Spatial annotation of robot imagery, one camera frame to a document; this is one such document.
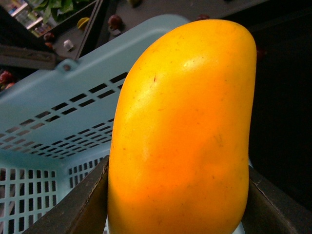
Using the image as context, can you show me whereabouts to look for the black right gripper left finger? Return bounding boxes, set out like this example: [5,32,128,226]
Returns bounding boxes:
[24,156,109,234]

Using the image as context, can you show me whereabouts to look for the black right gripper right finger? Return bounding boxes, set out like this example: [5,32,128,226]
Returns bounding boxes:
[241,167,312,234]

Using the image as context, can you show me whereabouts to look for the yellow mango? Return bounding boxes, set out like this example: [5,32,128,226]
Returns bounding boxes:
[108,19,256,234]

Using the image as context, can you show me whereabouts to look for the light blue plastic basket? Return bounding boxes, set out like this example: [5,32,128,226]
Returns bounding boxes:
[0,15,188,234]

